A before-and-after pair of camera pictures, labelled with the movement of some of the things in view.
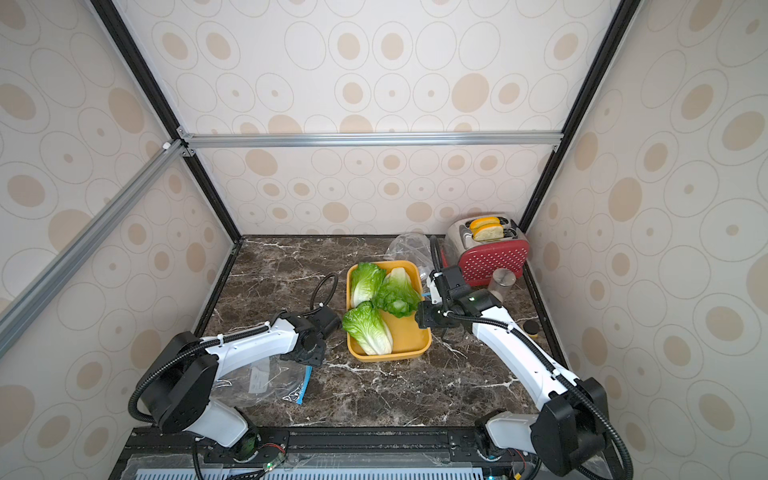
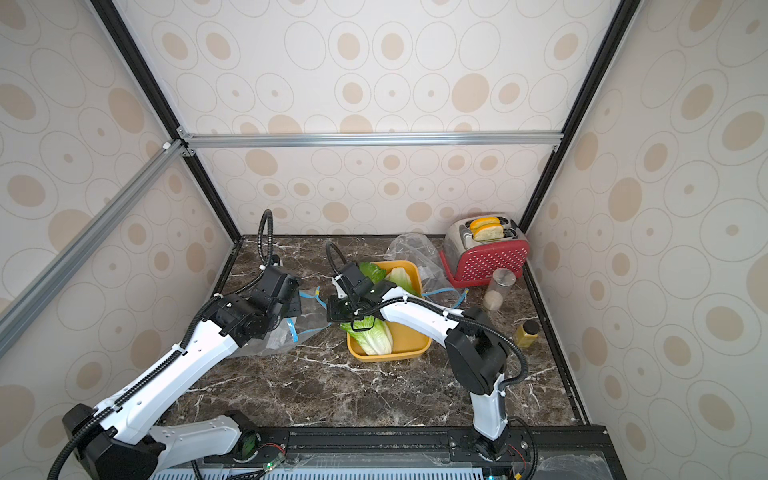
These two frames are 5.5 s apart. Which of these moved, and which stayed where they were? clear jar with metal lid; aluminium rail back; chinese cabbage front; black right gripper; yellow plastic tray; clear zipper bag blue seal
Moved: black right gripper; clear zipper bag blue seal
Stayed: clear jar with metal lid; aluminium rail back; yellow plastic tray; chinese cabbage front
